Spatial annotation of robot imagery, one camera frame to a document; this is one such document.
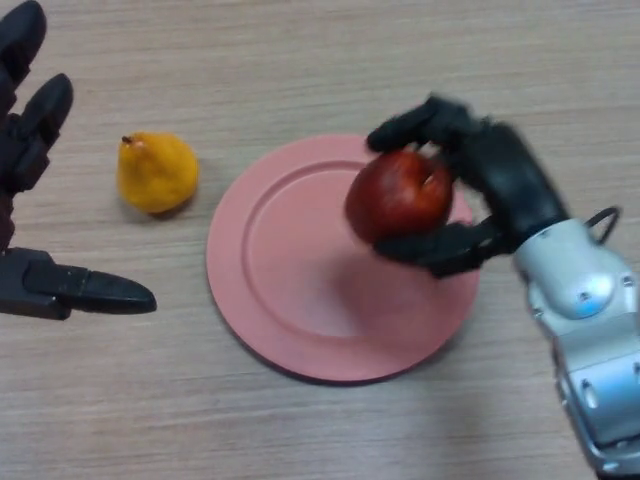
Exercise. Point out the yellow pear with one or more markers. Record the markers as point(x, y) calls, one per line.
point(157, 172)

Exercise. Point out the pink round plate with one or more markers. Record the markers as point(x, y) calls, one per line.
point(300, 280)

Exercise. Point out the red apple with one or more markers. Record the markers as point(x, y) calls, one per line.
point(400, 197)

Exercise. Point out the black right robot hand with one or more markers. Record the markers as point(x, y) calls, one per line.
point(510, 175)

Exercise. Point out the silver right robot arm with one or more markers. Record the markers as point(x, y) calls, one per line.
point(585, 310)

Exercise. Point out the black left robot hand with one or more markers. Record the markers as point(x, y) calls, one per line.
point(25, 150)

